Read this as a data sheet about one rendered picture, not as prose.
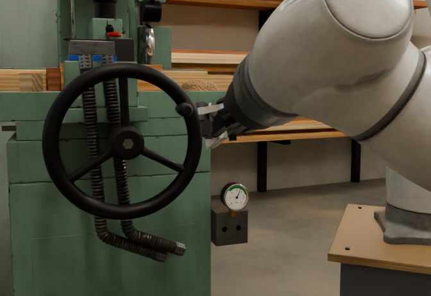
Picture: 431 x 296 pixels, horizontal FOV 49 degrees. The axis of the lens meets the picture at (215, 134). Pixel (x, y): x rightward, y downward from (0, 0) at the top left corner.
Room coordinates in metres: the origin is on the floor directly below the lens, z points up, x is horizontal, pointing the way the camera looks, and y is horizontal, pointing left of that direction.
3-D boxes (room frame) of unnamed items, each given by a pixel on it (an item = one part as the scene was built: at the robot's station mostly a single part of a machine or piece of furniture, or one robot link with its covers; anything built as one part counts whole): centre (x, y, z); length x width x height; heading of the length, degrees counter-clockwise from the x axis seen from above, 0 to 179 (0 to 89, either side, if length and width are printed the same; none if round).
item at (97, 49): (0.98, 0.24, 0.99); 0.13 x 0.11 x 0.06; 108
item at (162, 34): (1.40, 0.18, 1.02); 0.09 x 0.07 x 0.12; 108
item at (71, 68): (0.98, 0.24, 0.91); 0.15 x 0.14 x 0.09; 108
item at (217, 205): (1.13, -0.02, 0.58); 0.12 x 0.08 x 0.08; 18
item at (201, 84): (1.16, 0.04, 0.91); 0.12 x 0.09 x 0.03; 18
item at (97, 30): (1.20, 0.28, 1.03); 0.14 x 0.07 x 0.09; 18
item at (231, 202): (1.06, -0.04, 0.65); 0.06 x 0.04 x 0.08; 108
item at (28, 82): (1.00, 0.39, 0.92); 0.04 x 0.03 x 0.04; 163
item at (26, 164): (1.29, 0.31, 0.76); 0.57 x 0.45 x 0.09; 18
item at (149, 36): (1.34, 0.19, 1.02); 0.12 x 0.03 x 0.12; 18
